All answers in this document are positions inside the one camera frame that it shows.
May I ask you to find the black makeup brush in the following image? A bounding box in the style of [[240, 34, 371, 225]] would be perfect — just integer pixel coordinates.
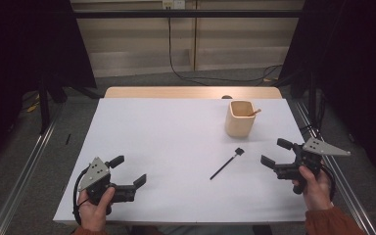
[[209, 147, 246, 181]]

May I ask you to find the metal floor rail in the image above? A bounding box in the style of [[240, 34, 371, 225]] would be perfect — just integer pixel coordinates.
[[293, 99, 376, 235], [0, 104, 65, 235]]

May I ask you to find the wooden table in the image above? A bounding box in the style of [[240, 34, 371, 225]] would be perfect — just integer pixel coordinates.
[[103, 85, 283, 100]]

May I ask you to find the yellow cable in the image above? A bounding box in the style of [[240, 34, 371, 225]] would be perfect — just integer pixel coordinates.
[[25, 94, 42, 114]]

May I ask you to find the beige square cup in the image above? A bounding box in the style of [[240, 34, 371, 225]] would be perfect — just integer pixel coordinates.
[[224, 100, 258, 138]]

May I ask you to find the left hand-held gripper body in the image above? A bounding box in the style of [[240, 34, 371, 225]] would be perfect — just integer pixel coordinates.
[[77, 156, 137, 207]]

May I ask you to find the black metal stand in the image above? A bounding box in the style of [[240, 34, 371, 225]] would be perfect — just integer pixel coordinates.
[[38, 76, 52, 134]]

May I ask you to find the white wall outlet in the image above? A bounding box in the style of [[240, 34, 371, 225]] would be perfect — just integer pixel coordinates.
[[162, 0, 187, 10]]

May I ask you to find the black power cable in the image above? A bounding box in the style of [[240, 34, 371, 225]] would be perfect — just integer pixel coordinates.
[[166, 8, 283, 83]]

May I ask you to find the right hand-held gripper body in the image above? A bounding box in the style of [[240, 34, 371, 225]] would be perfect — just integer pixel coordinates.
[[272, 137, 353, 196]]

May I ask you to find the person's left hand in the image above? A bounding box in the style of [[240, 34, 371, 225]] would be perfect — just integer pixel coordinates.
[[77, 186, 117, 233]]

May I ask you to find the black curtain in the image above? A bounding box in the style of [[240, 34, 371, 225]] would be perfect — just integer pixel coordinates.
[[278, 0, 376, 187], [0, 0, 98, 170]]

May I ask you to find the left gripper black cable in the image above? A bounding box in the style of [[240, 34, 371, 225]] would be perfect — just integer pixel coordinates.
[[71, 165, 91, 226]]

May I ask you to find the person's right hand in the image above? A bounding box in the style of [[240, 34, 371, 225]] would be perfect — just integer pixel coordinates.
[[292, 164, 333, 212]]

